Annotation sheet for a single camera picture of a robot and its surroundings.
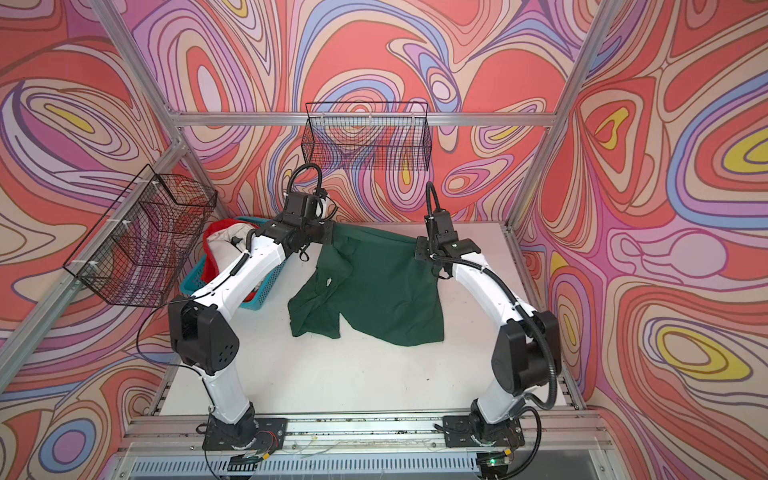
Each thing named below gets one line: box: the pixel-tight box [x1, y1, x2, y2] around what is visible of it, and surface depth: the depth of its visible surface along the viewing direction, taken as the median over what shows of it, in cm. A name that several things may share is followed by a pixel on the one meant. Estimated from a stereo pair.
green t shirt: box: [288, 223, 445, 346], surface depth 95 cm
